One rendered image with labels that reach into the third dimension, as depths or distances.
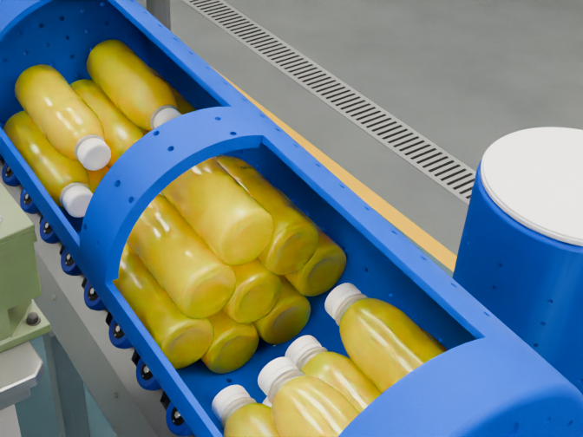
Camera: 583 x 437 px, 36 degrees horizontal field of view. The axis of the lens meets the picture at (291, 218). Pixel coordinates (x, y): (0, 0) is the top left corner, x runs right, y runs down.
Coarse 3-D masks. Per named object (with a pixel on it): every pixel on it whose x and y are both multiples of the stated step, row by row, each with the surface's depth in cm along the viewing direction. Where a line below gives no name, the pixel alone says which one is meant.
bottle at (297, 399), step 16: (272, 384) 81; (288, 384) 80; (304, 384) 79; (320, 384) 79; (272, 400) 81; (288, 400) 78; (304, 400) 78; (320, 400) 77; (336, 400) 78; (272, 416) 80; (288, 416) 78; (304, 416) 77; (320, 416) 76; (336, 416) 76; (352, 416) 77; (288, 432) 77; (304, 432) 76; (320, 432) 75; (336, 432) 75
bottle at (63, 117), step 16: (16, 80) 120; (32, 80) 118; (48, 80) 118; (64, 80) 120; (16, 96) 121; (32, 96) 117; (48, 96) 115; (64, 96) 115; (80, 96) 117; (32, 112) 116; (48, 112) 114; (64, 112) 112; (80, 112) 112; (48, 128) 113; (64, 128) 111; (80, 128) 111; (96, 128) 112; (64, 144) 111; (80, 144) 110
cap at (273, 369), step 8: (280, 360) 83; (288, 360) 83; (264, 368) 83; (272, 368) 82; (280, 368) 82; (288, 368) 82; (296, 368) 83; (264, 376) 82; (272, 376) 82; (264, 384) 82; (264, 392) 83
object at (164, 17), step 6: (150, 0) 180; (156, 0) 179; (162, 0) 180; (168, 0) 180; (150, 6) 181; (156, 6) 180; (162, 6) 180; (168, 6) 181; (150, 12) 182; (156, 12) 180; (162, 12) 181; (168, 12) 182; (156, 18) 181; (162, 18) 182; (168, 18) 183; (168, 24) 184
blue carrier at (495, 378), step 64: (0, 0) 118; (64, 0) 123; (128, 0) 120; (0, 64) 123; (64, 64) 128; (192, 64) 105; (0, 128) 114; (192, 128) 92; (256, 128) 94; (128, 192) 90; (320, 192) 87; (384, 256) 97; (128, 320) 89; (320, 320) 105; (448, 320) 91; (192, 384) 97; (256, 384) 101; (448, 384) 67; (512, 384) 67
